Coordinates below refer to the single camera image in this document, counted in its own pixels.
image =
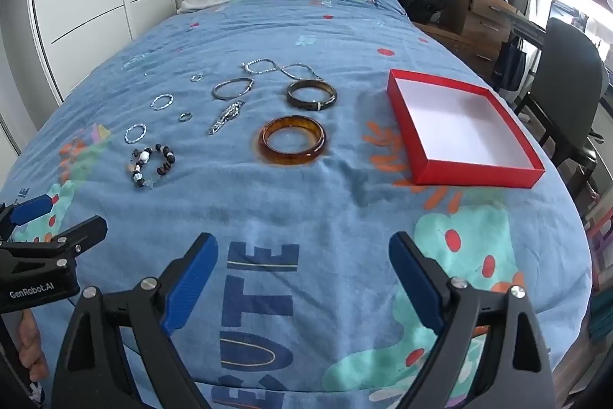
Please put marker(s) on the glass top desk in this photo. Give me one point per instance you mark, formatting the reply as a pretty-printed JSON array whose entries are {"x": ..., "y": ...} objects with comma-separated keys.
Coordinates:
[{"x": 525, "y": 29}]

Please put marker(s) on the wooden drawer cabinet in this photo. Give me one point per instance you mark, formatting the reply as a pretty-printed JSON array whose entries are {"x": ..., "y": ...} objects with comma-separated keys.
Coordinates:
[{"x": 474, "y": 31}]

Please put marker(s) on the red shallow box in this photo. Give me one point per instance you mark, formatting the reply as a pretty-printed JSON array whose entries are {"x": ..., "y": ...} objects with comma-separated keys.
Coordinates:
[{"x": 460, "y": 134}]

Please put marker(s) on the dark brown bangle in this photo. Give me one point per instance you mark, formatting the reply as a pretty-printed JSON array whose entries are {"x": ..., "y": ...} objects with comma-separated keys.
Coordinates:
[{"x": 311, "y": 95}]

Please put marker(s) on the person left hand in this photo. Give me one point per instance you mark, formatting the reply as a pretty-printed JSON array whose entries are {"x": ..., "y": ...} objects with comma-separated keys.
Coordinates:
[{"x": 30, "y": 353}]

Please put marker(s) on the black backpack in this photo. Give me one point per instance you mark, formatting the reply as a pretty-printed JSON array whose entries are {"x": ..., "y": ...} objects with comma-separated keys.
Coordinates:
[{"x": 422, "y": 11}]

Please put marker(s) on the dark grey chair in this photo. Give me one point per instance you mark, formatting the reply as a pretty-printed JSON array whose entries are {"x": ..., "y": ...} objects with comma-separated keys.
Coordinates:
[{"x": 569, "y": 82}]

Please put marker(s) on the twisted silver hoop earring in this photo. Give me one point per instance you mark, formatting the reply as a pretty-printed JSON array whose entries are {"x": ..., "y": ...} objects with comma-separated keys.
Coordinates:
[{"x": 162, "y": 101}]

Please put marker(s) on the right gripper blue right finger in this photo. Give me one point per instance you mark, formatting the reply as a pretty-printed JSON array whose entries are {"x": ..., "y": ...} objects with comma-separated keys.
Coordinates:
[{"x": 514, "y": 369}]

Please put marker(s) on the thin silver bangle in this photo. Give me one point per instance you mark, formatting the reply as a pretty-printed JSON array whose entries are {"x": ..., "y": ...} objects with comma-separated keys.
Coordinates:
[{"x": 232, "y": 89}]

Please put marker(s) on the dark blue tote bag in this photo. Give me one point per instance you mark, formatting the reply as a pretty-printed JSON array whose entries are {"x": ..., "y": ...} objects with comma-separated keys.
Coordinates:
[{"x": 510, "y": 66}]

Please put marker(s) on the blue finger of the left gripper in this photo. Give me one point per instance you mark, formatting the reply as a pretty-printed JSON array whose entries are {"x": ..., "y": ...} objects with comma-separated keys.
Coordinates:
[
  {"x": 14, "y": 215},
  {"x": 72, "y": 241}
]

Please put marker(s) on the blue patterned bedspread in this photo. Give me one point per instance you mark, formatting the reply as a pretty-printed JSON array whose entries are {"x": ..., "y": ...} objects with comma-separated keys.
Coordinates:
[{"x": 303, "y": 309}]

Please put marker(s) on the amber translucent bangle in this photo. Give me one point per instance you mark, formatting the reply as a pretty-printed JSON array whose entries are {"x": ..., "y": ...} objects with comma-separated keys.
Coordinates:
[{"x": 292, "y": 140}]

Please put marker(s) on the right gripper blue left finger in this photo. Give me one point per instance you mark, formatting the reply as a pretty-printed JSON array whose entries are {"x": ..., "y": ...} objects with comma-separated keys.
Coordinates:
[{"x": 93, "y": 370}]

